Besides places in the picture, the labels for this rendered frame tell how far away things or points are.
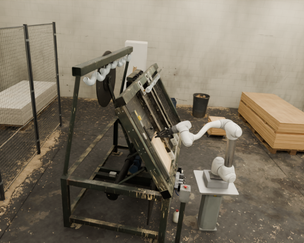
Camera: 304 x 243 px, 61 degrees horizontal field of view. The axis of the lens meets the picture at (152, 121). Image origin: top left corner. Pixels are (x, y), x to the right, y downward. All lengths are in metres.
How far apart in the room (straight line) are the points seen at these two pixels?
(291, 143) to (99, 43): 5.98
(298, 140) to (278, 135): 0.50
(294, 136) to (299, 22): 4.11
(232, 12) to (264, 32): 1.20
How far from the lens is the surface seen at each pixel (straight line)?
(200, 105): 7.69
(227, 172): 3.25
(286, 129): 6.43
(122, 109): 2.71
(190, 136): 2.81
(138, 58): 6.93
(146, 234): 3.57
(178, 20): 8.30
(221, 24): 8.55
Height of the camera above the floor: 2.75
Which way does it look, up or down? 23 degrees down
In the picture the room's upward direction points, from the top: 5 degrees clockwise
